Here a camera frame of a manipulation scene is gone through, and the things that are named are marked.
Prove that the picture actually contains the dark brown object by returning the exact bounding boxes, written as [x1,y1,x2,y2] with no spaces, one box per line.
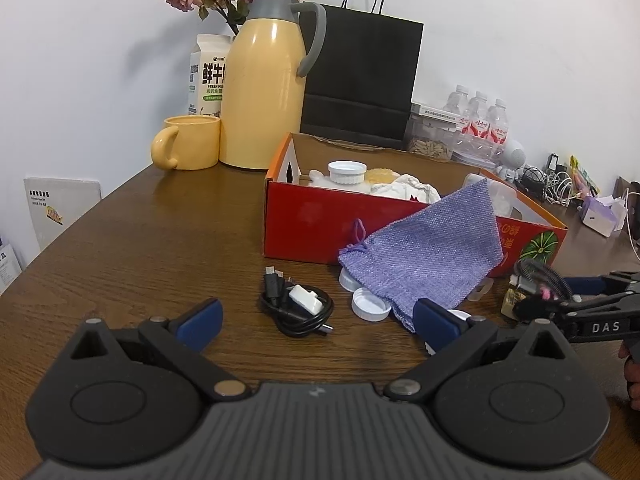
[615,176,640,261]

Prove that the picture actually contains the purple tissue pack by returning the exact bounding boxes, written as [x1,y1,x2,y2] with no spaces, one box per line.
[580,194,628,238]

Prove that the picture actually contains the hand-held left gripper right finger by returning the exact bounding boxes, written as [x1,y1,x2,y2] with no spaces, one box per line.
[385,298,573,403]

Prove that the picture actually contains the small white flat box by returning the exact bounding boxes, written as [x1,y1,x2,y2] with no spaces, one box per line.
[410,102,466,131]

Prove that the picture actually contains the black paper bag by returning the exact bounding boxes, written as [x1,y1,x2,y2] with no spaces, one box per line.
[299,0,425,152]

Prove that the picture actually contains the white plastic jar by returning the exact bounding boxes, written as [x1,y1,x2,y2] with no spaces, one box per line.
[307,160,373,195]

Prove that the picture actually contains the yellow mug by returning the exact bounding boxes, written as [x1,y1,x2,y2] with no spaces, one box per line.
[151,115,222,172]

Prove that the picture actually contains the yellow pink packets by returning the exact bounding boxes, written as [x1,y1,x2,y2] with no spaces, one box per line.
[567,155,601,198]

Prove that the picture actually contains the yellow thermos jug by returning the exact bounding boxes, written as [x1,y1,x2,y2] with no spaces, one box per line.
[219,0,327,171]

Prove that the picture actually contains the red cardboard box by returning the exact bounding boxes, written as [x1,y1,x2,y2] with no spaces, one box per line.
[262,131,569,281]

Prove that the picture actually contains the yellow sponge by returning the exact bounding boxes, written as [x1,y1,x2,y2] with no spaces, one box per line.
[365,166,401,186]

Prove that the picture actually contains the small gold box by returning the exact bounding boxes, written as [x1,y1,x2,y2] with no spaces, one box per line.
[501,287,526,319]

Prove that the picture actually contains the clear water bottle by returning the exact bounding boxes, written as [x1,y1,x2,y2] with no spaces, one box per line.
[442,85,471,121]
[482,98,511,161]
[460,91,488,161]

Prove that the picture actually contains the purple knitted pouch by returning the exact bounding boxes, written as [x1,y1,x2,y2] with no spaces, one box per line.
[338,178,503,333]

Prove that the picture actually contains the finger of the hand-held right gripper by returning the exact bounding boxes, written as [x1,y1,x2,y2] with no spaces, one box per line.
[562,270,640,298]
[515,292,640,345]

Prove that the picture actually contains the white tissue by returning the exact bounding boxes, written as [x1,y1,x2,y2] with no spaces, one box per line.
[370,172,443,205]

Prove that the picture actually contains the clear sunflower seed jar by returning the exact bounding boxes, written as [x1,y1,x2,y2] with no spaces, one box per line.
[406,115,458,162]

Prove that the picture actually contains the tangle of cables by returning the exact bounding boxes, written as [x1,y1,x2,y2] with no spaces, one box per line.
[515,165,583,206]

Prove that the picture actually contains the white paper sheets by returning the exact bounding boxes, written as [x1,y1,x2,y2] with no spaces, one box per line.
[0,235,23,296]

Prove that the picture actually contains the white milk carton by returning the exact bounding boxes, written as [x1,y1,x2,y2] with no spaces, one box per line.
[187,34,233,118]

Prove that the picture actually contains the white charger adapter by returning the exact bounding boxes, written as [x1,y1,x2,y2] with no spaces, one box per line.
[289,284,325,316]

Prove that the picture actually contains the black hair brush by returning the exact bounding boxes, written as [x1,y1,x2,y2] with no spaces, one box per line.
[514,259,576,307]

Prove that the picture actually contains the person's right hand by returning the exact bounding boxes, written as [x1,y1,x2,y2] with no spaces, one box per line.
[618,339,640,411]

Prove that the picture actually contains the white round device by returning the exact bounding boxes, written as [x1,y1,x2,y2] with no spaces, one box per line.
[492,139,528,181]

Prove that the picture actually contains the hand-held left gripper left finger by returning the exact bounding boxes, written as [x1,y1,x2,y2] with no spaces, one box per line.
[70,298,251,403]

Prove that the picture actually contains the white printed card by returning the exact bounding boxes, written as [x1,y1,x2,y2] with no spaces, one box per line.
[23,176,102,251]

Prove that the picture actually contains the black usb cable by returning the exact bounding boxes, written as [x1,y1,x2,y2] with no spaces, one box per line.
[259,265,335,338]

